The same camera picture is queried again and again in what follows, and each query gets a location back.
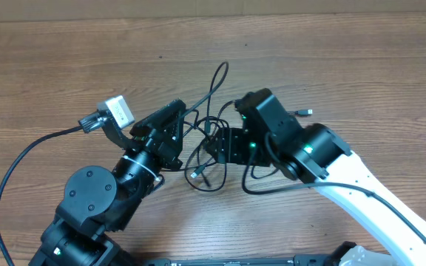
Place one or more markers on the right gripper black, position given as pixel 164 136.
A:
pixel 235 139

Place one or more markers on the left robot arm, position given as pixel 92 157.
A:
pixel 97 200

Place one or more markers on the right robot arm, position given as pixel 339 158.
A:
pixel 322 160

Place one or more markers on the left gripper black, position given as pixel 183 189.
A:
pixel 147 137

